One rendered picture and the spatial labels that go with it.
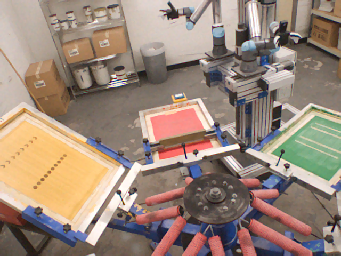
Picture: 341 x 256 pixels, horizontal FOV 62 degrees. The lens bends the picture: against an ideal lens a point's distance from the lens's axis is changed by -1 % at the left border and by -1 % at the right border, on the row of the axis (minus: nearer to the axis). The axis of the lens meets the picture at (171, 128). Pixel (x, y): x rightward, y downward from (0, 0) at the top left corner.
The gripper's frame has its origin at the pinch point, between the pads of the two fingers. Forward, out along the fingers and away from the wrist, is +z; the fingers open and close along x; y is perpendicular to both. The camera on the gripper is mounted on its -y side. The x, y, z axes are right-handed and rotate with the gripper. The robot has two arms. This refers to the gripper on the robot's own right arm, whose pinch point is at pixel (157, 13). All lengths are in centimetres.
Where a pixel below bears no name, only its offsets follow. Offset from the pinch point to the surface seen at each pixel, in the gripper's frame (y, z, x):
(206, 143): 56, -38, -126
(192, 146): 55, -27, -129
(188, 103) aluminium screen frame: 61, -23, -68
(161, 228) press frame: 40, -11, -202
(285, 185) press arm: 53, -85, -169
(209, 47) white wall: 173, -50, 248
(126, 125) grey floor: 174, 84, 37
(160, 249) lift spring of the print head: 20, -16, -222
